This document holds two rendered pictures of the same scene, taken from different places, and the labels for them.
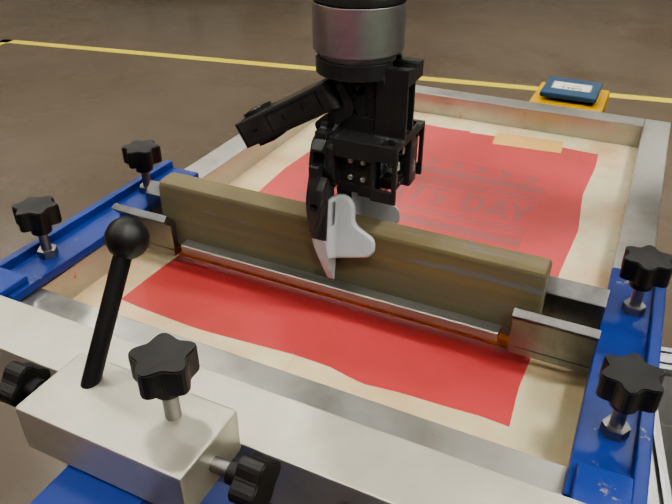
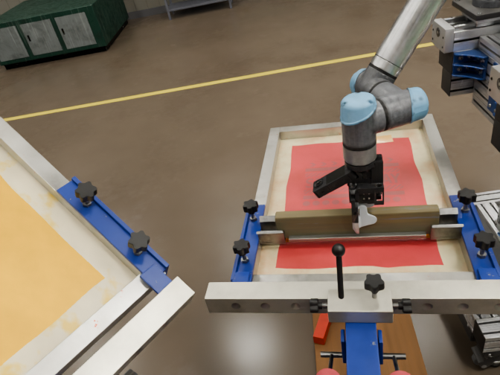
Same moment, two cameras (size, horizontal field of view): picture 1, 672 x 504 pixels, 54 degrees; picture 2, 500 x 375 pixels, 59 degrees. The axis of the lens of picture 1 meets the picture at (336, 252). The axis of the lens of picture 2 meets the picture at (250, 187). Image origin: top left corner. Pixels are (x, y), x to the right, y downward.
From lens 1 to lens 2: 0.63 m
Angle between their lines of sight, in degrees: 8
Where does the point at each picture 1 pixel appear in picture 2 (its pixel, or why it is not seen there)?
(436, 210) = not seen: hidden behind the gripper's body
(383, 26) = (373, 152)
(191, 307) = (304, 261)
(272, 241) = (329, 227)
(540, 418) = (452, 258)
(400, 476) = (438, 290)
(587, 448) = (476, 263)
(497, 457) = (452, 276)
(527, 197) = (393, 169)
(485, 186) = not seen: hidden behind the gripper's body
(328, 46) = (356, 162)
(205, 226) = (297, 228)
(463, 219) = not seen: hidden behind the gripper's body
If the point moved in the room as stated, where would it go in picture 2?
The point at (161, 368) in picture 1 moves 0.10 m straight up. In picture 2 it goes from (378, 283) to (377, 245)
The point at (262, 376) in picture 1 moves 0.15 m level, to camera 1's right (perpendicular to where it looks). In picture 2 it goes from (361, 277) to (418, 256)
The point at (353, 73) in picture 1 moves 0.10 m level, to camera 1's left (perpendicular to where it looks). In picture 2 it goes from (365, 168) to (324, 181)
